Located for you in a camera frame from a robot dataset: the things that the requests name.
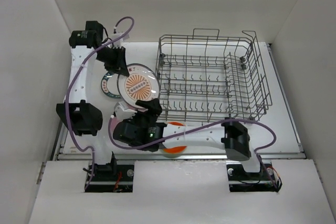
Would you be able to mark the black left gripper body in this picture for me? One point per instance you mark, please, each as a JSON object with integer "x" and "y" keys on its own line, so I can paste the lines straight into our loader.
{"x": 105, "y": 55}

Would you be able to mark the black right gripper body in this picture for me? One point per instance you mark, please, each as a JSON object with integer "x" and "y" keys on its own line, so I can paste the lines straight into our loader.
{"x": 143, "y": 124}

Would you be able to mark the white plate dark patterned rim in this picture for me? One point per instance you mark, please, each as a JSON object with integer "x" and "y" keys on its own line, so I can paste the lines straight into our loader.
{"x": 109, "y": 85}

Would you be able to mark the white plate orange sunburst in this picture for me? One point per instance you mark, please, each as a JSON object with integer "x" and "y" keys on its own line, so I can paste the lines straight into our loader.
{"x": 141, "y": 84}

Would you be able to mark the pink plate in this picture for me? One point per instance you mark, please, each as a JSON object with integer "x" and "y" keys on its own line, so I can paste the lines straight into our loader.
{"x": 114, "y": 123}

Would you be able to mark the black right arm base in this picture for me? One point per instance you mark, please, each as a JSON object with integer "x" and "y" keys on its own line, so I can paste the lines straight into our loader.
{"x": 240, "y": 181}

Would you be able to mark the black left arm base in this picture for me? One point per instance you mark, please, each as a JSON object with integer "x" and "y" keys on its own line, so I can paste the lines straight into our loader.
{"x": 108, "y": 179}

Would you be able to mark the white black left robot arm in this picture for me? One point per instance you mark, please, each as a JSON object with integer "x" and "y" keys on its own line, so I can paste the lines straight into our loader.
{"x": 83, "y": 119}

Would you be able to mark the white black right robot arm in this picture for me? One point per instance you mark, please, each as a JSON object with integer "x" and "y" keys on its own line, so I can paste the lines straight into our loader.
{"x": 229, "y": 135}

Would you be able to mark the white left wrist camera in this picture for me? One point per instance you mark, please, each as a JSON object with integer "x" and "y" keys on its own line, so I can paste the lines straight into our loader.
{"x": 115, "y": 35}

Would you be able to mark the grey wire dish rack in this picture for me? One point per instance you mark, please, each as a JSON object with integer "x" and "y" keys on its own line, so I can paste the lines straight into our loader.
{"x": 205, "y": 78}

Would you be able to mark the aluminium front rail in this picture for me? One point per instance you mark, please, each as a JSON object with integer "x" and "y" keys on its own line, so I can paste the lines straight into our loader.
{"x": 148, "y": 157}

